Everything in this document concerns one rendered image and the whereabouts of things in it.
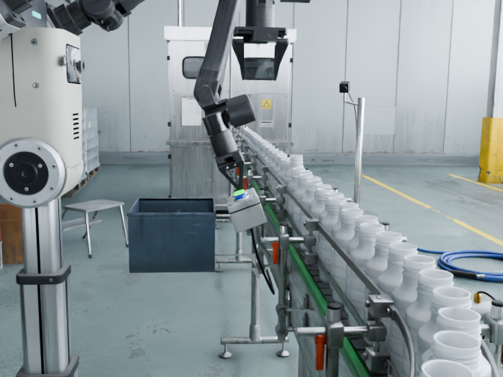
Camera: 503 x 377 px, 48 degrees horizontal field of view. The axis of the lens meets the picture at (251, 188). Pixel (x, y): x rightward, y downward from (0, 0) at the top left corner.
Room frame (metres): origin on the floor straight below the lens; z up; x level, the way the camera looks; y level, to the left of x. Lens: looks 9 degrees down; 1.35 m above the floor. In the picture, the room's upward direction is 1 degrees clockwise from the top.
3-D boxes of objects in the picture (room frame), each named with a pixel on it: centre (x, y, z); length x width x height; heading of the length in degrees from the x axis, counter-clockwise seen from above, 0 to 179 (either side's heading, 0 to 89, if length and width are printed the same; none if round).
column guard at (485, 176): (9.60, -4.10, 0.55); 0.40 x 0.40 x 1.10; 5
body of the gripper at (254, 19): (1.15, -0.01, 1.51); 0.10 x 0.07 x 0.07; 95
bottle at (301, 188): (1.43, -0.14, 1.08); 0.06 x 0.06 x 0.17
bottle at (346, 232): (0.96, -0.18, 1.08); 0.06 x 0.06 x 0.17
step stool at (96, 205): (5.00, 1.49, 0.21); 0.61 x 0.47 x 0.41; 58
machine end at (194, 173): (6.99, 0.30, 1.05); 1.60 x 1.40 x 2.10; 5
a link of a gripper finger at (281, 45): (1.15, -0.03, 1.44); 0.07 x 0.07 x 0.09; 5
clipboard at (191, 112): (6.19, 0.66, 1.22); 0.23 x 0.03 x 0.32; 95
